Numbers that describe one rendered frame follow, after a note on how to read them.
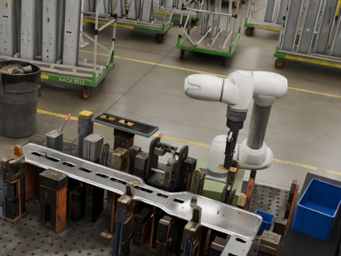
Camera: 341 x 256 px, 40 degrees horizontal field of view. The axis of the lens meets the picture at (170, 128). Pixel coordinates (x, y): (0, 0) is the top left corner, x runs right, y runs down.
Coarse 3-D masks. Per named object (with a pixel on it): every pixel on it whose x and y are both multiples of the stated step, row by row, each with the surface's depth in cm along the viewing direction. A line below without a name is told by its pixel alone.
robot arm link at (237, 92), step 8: (240, 72) 195; (248, 72) 197; (224, 80) 198; (232, 80) 196; (240, 80) 194; (248, 80) 194; (224, 88) 196; (232, 88) 195; (240, 88) 194; (248, 88) 195; (224, 96) 197; (232, 96) 196; (240, 96) 195; (248, 96) 196; (232, 104) 198; (240, 104) 197; (248, 104) 199
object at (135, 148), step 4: (132, 148) 256; (136, 148) 256; (140, 148) 258; (132, 152) 256; (136, 152) 255; (132, 156) 257; (132, 160) 259; (132, 164) 259; (132, 168) 260; (128, 172) 263; (132, 172) 261
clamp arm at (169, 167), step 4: (168, 164) 243; (168, 168) 243; (172, 168) 243; (164, 172) 245; (168, 172) 243; (172, 172) 245; (164, 176) 245; (168, 176) 244; (164, 180) 245; (168, 180) 244; (164, 184) 246; (168, 184) 245
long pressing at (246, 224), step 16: (32, 144) 268; (32, 160) 252; (48, 160) 254; (64, 160) 256; (80, 160) 258; (80, 176) 242; (96, 176) 244; (112, 176) 246; (128, 176) 247; (144, 192) 235; (160, 192) 237; (176, 192) 238; (160, 208) 225; (176, 208) 225; (192, 208) 226; (208, 208) 228; (224, 208) 230; (240, 208) 230; (208, 224) 216; (224, 224) 217; (240, 224) 219; (256, 224) 220
